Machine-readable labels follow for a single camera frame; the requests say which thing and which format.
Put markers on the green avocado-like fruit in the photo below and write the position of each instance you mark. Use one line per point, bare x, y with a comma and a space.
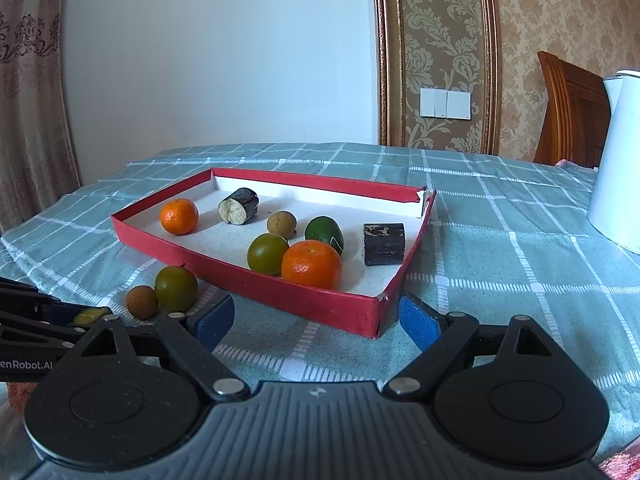
325, 230

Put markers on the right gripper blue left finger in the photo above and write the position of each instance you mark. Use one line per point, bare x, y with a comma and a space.
190, 338

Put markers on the white wall switch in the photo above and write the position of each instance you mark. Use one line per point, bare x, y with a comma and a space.
448, 104

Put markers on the wooden headboard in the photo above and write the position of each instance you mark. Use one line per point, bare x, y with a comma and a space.
577, 116

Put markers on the green cucumber piece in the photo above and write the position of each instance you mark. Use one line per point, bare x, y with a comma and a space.
90, 316

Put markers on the patterned curtain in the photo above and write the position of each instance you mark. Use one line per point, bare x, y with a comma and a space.
38, 163

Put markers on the small orange mandarin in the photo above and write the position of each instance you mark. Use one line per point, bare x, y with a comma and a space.
179, 217

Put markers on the brown longan fruit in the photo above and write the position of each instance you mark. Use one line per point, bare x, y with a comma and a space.
282, 223
141, 302

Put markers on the teal checked bed blanket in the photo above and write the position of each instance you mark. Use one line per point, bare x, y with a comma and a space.
505, 237

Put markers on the white electric kettle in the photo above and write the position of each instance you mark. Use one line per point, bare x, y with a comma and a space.
615, 199

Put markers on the large orange mandarin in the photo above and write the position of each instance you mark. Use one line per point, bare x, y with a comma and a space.
312, 263

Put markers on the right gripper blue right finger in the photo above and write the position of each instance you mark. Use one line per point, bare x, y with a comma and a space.
443, 340

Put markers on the green round fruit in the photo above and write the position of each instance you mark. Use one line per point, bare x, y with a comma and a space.
266, 252
176, 288

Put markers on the red shallow box tray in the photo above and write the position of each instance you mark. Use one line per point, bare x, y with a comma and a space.
365, 301

